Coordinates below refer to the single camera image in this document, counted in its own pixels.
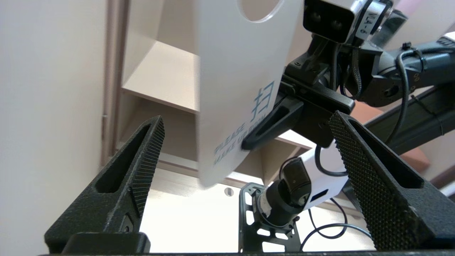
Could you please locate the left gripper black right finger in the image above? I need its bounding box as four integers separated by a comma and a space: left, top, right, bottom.
328, 111, 455, 251

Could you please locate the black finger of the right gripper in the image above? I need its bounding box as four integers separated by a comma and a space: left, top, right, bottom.
242, 96, 304, 151

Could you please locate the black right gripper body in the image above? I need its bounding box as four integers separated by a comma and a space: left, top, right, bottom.
281, 60, 356, 148

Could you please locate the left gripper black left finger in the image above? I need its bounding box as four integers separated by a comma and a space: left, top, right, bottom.
44, 116, 166, 254

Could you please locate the blue do-not-disturb door hanger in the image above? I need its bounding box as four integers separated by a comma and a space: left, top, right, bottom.
195, 0, 304, 188

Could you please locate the cream door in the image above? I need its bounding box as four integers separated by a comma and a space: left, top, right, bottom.
0, 0, 109, 249

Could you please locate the pale wardrobe shelf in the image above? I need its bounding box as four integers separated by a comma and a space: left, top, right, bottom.
121, 40, 317, 150

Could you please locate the short looped black cable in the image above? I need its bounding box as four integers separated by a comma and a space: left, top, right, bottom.
307, 197, 349, 239

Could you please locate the black braided right wrist cable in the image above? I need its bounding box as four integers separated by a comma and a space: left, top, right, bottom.
350, 48, 364, 99

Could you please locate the long black floor cable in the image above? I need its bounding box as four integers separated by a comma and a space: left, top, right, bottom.
300, 223, 374, 251

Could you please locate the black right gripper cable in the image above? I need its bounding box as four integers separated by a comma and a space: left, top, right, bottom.
315, 43, 422, 177

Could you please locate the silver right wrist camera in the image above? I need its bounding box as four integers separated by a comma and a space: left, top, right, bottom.
303, 0, 393, 45

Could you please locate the black robot torso frame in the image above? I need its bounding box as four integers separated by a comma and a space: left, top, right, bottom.
238, 182, 303, 253

